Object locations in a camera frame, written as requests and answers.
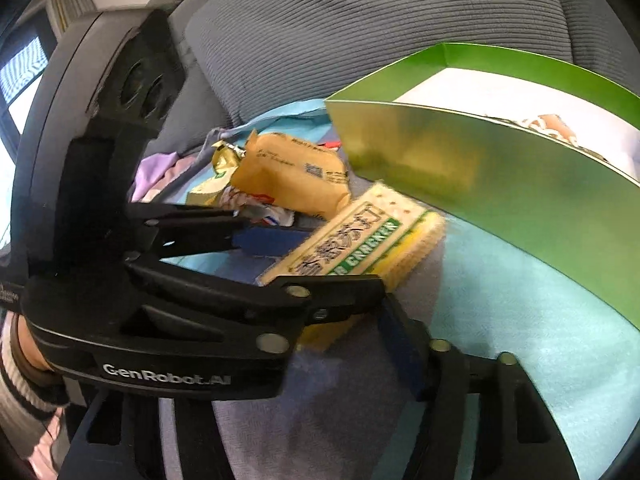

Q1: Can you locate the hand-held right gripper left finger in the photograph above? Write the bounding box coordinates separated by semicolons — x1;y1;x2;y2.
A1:
57;390;236;480

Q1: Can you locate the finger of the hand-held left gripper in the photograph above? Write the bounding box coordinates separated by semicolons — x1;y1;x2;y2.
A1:
129;204;312;261
95;259;387;402

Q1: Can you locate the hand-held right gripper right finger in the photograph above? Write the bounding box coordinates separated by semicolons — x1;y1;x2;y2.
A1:
377;292;583;480

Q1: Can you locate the tan pastry packet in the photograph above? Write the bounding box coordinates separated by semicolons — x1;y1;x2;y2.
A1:
231;130;352;221

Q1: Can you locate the green yellow cracker packet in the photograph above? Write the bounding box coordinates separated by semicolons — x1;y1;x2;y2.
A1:
255;182;447;356

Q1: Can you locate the green cardboard box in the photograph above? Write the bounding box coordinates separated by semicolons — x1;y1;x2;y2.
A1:
324;42;640;332

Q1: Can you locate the person's left forearm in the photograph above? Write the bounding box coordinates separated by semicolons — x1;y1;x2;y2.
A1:
0;310;71;476

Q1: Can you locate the red edged clear packet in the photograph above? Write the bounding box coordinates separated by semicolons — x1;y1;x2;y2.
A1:
220;186;297;227

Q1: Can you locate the purple cloth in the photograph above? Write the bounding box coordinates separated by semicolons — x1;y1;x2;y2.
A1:
131;151;202;203

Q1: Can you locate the gold brown crumpled packet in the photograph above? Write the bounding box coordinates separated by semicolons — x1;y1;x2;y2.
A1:
186;140;247;207

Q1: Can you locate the blue grey striped blanket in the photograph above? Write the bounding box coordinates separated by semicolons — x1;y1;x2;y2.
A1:
150;99;640;480

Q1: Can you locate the window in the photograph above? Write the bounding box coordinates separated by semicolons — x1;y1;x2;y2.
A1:
0;35;57;128

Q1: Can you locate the grey sofa cushion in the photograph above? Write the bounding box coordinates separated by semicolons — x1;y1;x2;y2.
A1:
545;0;640;88
184;0;576;127

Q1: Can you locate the white brown printed snack packet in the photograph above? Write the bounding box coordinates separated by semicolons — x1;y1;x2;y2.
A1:
519;114;582;150

